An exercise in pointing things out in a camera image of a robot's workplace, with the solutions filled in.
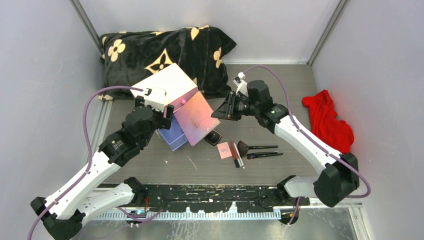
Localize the large powder brush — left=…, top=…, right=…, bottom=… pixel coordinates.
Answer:
left=236, top=140, right=279, bottom=157

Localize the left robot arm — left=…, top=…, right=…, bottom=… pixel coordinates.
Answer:
left=30, top=97, right=175, bottom=240

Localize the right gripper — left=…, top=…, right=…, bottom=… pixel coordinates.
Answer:
left=212, top=90, right=260, bottom=121

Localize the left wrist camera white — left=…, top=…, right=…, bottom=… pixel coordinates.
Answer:
left=142, top=87, right=167, bottom=113

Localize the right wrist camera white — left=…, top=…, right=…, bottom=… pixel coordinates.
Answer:
left=233, top=72, right=249, bottom=97

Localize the red makeup pencil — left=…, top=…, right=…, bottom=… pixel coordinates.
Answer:
left=229, top=141, right=240, bottom=168

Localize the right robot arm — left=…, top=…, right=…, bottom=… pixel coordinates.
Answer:
left=211, top=80, right=360, bottom=207

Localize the black makeup brush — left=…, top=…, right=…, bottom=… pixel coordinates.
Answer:
left=246, top=152, right=284, bottom=160

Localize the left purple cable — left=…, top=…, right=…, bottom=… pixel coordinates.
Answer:
left=26, top=86, right=165, bottom=240

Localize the black square compact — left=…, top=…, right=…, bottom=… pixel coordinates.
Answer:
left=204, top=130, right=222, bottom=146

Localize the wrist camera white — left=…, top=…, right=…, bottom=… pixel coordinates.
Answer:
left=142, top=87, right=167, bottom=113
left=233, top=72, right=249, bottom=97

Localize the black floral plush blanket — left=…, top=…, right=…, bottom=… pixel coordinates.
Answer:
left=98, top=25, right=237, bottom=99

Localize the white drawer organizer box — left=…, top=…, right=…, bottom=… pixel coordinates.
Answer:
left=133, top=63, right=198, bottom=105

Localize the purple cable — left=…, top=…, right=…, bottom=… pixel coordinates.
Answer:
left=26, top=86, right=165, bottom=240
left=243, top=65, right=372, bottom=226

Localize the red cloth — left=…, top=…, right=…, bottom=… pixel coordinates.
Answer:
left=301, top=89, right=355, bottom=154

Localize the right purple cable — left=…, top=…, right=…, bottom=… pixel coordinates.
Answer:
left=243, top=65, right=372, bottom=226

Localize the small pink compact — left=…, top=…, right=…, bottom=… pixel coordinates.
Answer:
left=216, top=142, right=232, bottom=159

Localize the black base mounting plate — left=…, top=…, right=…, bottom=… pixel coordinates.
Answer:
left=128, top=184, right=296, bottom=213

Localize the pink drawer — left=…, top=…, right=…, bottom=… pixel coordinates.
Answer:
left=171, top=88, right=198, bottom=113

